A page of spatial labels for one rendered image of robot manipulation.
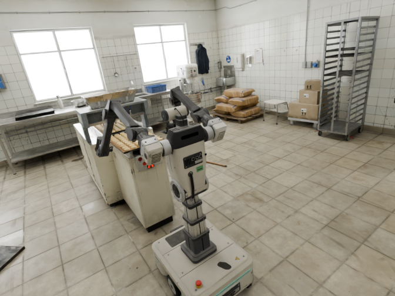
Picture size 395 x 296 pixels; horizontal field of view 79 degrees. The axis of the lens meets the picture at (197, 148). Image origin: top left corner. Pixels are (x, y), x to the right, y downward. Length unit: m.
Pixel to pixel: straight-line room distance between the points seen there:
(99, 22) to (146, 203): 4.42
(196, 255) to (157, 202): 0.78
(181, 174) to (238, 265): 0.76
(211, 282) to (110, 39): 5.23
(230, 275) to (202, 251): 0.25
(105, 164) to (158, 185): 0.77
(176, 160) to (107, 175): 1.61
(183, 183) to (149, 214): 1.03
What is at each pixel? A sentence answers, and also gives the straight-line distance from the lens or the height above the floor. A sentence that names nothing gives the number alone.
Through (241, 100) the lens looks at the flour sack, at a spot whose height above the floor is 0.52.
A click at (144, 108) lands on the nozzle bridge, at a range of 2.83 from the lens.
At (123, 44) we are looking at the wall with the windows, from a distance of 6.03.
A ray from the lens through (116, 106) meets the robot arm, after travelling 1.67.
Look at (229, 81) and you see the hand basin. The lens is 6.79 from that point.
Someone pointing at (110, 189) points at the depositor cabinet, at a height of 0.27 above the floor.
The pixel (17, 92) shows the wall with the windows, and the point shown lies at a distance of 5.71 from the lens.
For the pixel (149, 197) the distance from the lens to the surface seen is 2.35.
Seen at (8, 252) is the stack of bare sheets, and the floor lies 0.02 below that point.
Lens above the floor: 1.61
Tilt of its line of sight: 22 degrees down
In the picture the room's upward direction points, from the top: 7 degrees counter-clockwise
